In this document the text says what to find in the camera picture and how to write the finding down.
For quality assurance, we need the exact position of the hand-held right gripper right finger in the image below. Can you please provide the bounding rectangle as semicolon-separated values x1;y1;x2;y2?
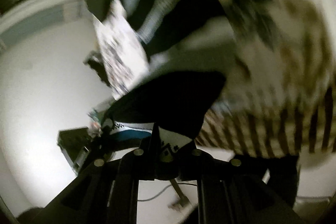
159;140;302;224

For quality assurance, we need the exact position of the grey cable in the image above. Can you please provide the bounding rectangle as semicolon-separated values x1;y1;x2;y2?
136;182;197;201

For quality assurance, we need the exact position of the floral bed sheet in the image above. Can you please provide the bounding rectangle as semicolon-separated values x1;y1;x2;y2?
93;0;336;156

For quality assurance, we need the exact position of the black cloth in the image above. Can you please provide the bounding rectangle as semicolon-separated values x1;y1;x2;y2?
84;52;111;85

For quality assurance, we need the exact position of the striped knit sweater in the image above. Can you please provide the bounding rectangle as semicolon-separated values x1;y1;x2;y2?
104;0;235;161

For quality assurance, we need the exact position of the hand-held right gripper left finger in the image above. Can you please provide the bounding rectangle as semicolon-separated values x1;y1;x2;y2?
45;123;160;224

